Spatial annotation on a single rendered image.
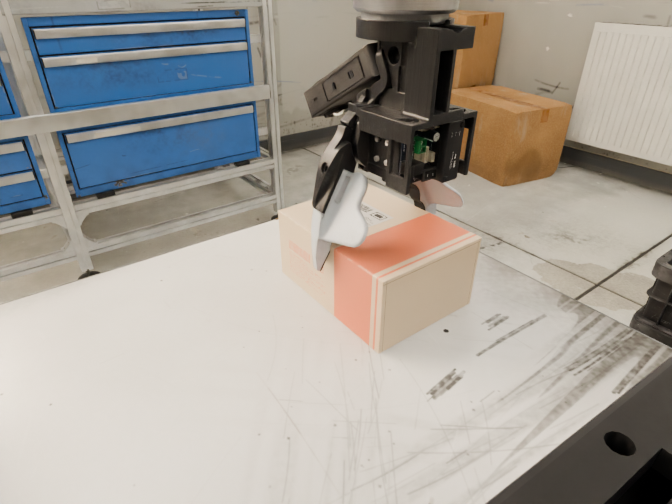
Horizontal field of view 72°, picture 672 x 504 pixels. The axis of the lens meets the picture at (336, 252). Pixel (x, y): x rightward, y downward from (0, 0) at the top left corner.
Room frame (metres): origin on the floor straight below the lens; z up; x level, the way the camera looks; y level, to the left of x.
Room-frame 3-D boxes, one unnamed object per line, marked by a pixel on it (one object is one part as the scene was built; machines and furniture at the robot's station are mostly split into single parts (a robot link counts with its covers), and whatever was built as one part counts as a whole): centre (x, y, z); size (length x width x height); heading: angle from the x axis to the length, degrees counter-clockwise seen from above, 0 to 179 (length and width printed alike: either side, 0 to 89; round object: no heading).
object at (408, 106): (0.37, -0.05, 0.89); 0.09 x 0.08 x 0.12; 37
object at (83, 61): (1.68, 0.61, 0.60); 0.72 x 0.03 x 0.56; 127
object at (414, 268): (0.39, -0.04, 0.74); 0.16 x 0.12 x 0.07; 37
